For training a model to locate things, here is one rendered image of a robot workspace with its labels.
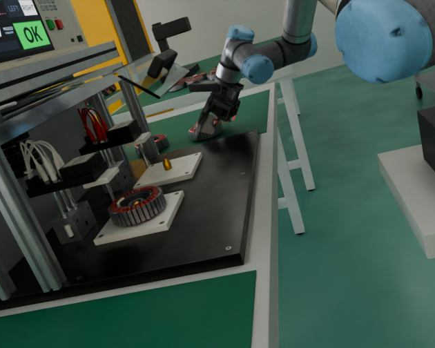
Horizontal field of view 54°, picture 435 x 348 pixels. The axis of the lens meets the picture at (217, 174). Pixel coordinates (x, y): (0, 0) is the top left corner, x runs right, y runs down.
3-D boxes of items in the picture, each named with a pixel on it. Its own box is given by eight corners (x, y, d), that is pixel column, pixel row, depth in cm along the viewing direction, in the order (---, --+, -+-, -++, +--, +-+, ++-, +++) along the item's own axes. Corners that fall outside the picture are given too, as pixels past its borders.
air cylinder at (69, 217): (97, 221, 92) (87, 199, 91) (83, 239, 86) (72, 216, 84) (76, 226, 94) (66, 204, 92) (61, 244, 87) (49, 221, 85)
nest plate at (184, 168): (202, 155, 114) (201, 151, 113) (192, 177, 100) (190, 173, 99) (150, 168, 117) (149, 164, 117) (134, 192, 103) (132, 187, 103)
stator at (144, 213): (170, 195, 90) (164, 179, 89) (163, 219, 80) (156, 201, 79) (121, 208, 92) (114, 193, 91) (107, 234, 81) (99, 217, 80)
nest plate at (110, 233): (184, 195, 91) (182, 189, 91) (168, 230, 78) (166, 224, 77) (121, 209, 95) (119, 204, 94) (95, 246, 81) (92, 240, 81)
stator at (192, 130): (230, 127, 141) (226, 116, 140) (213, 140, 133) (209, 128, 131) (202, 131, 147) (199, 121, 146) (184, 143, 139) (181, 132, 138)
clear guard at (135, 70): (190, 72, 87) (180, 43, 85) (160, 99, 65) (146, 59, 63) (51, 114, 94) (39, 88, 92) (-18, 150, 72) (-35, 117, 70)
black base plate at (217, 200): (259, 136, 122) (257, 128, 122) (244, 265, 64) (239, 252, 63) (112, 173, 133) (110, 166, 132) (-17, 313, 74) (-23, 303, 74)
